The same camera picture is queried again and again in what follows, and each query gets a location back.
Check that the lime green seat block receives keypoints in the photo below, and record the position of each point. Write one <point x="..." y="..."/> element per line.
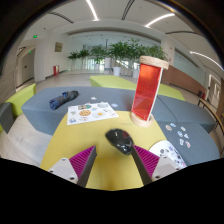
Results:
<point x="21" y="98"/>

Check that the lime green upholstered bench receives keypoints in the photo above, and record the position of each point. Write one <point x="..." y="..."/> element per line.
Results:
<point x="171" y="91"/>
<point x="110" y="81"/>

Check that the row of potted plants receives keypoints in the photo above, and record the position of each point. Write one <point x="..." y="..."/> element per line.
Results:
<point x="120" y="50"/>

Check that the red fire extinguisher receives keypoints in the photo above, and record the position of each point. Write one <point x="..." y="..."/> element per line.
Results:
<point x="56" y="70"/>

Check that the green exit sign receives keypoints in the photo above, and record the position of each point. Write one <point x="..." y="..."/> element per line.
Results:
<point x="35" y="36"/>

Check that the dark blue folded umbrella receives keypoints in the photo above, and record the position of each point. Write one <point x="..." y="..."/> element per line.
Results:
<point x="61" y="99"/>

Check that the large grey upholstered bench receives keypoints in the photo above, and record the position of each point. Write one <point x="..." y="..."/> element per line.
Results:
<point x="40" y="110"/>

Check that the small round blue sticker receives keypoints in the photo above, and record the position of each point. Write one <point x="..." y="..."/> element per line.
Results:
<point x="114" y="105"/>

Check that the wooden bench with black frame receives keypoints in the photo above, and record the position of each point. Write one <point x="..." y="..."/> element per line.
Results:
<point x="210" y="105"/>

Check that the framed wall sign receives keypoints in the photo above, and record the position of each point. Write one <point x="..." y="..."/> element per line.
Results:
<point x="58" y="46"/>

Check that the white sticker sheet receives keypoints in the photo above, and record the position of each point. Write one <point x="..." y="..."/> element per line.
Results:
<point x="90" y="113"/>

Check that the black computer mouse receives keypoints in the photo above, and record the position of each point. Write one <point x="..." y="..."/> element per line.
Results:
<point x="120" y="140"/>

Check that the small printed sticker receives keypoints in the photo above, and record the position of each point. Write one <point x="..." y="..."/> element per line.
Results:
<point x="186" y="136"/>
<point x="180" y="133"/>
<point x="172" y="125"/>
<point x="181" y="141"/>
<point x="188" y="144"/>
<point x="168" y="127"/>
<point x="183" y="128"/>

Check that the ceiling light strips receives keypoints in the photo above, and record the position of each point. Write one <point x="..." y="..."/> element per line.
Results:
<point x="91" y="10"/>

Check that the white printed mouse pad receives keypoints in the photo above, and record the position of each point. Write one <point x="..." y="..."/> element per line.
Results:
<point x="166" y="150"/>

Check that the small white sticker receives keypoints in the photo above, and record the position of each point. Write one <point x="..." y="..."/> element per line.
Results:
<point x="93" y="98"/>

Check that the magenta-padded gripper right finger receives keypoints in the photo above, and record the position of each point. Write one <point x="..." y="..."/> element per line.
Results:
<point x="150" y="161"/>

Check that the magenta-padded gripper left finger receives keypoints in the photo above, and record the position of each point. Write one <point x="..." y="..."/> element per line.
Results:
<point x="81" y="161"/>

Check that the dark grey seat block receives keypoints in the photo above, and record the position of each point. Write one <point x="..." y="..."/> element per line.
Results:
<point x="6" y="116"/>

